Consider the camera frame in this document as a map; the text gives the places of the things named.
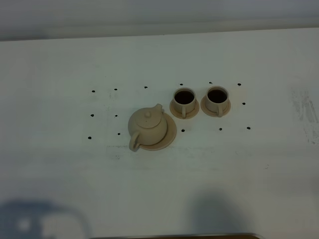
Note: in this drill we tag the beige ceramic teapot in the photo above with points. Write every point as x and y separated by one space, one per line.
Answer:
147 126

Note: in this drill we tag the beige round teapot saucer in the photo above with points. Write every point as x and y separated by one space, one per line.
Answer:
169 134

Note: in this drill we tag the beige teacup near teapot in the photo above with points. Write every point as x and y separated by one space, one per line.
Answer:
183 102

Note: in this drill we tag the beige saucer under near teacup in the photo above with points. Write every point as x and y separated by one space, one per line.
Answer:
190 113

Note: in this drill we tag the beige saucer under teacup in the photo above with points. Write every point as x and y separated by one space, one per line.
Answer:
190 113
215 109

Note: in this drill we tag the beige saucer under far teacup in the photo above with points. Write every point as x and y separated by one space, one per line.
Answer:
215 109

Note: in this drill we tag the beige teacup far right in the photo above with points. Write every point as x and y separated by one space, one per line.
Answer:
217 94

